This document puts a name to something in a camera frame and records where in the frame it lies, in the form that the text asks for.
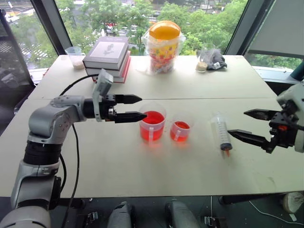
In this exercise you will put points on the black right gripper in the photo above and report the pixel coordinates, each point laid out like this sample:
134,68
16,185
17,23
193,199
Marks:
283,136

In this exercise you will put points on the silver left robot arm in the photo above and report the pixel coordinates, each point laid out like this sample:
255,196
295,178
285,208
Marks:
57,118

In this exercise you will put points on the clear measuring cup with grains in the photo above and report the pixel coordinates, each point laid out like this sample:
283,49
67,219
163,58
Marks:
76,58

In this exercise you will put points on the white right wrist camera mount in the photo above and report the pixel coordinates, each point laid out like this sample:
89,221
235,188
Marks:
292,93

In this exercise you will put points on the clear candy jar in bag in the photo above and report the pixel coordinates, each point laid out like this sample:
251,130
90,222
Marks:
162,57

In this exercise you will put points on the grey roller blind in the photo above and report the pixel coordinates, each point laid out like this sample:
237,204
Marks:
280,28

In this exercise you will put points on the black table foot bar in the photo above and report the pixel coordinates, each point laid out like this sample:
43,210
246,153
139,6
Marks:
249,199

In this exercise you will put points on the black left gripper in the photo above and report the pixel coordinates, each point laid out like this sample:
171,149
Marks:
108,115

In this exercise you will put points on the small beaker red liquid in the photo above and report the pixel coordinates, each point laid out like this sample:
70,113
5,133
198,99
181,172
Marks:
180,133

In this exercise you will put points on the small clear cup with grains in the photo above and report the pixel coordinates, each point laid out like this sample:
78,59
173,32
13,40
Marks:
202,64

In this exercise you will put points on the dark window pillar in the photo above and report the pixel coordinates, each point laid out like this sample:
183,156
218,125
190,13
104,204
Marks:
51,23
247,26

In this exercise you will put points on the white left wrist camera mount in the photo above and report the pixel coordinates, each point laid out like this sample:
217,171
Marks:
102,83

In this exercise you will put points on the orange jar lid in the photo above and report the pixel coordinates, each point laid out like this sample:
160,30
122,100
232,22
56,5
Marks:
165,29

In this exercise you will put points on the dark book with white pages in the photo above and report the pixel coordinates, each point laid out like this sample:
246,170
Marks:
123,67

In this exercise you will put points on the metal clasp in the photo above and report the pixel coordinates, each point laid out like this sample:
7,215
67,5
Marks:
92,217
211,221

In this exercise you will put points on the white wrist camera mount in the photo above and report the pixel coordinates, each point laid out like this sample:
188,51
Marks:
292,93
102,83

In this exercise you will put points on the grey rounded shape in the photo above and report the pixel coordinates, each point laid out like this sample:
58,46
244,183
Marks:
121,216
180,215

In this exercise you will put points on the large beaker red liquid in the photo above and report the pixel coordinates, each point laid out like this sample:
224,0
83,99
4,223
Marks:
152,128

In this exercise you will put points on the dark grey cloth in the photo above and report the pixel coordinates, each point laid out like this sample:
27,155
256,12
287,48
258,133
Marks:
217,61

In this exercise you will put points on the clear plastic syringe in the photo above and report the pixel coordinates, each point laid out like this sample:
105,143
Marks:
221,130

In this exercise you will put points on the grey hardcover book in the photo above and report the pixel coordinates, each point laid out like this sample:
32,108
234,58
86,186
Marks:
107,51

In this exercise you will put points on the white rounded floor object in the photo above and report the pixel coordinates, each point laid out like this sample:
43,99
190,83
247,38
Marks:
293,202

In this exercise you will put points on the red-edged book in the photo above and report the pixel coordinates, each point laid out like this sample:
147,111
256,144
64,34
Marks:
126,76

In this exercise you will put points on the teal object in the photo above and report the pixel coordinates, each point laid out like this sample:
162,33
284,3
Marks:
298,71

